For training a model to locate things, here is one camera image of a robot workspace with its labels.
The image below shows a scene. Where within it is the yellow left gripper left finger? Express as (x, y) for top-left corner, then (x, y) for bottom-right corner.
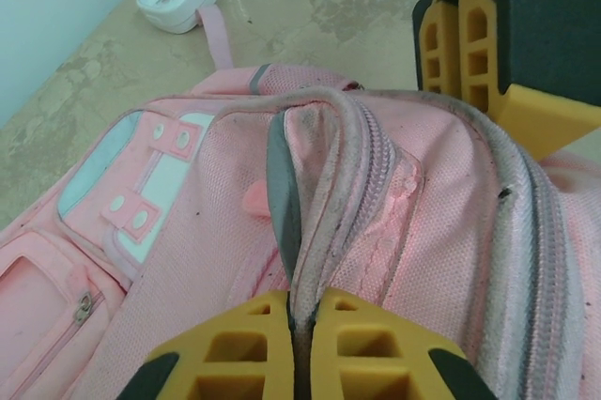
(116, 289), (298, 400)

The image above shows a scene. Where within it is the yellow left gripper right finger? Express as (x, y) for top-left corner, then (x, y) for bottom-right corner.
(307, 285), (481, 400)

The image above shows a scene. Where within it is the pink student backpack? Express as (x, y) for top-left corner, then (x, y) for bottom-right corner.
(0, 5), (601, 400)

